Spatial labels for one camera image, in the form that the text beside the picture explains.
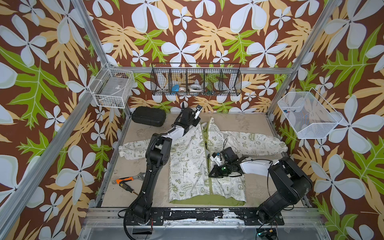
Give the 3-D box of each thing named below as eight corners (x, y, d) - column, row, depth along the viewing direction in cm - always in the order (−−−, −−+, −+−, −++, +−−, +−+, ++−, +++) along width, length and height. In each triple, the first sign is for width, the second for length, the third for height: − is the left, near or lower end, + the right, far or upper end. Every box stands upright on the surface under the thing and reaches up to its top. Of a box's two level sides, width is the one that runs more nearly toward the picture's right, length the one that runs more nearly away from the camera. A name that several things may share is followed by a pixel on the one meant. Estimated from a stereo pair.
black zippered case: (131, 127, 113) (128, 122, 108) (136, 110, 125) (134, 105, 120) (164, 127, 113) (163, 122, 108) (166, 110, 125) (165, 105, 120)
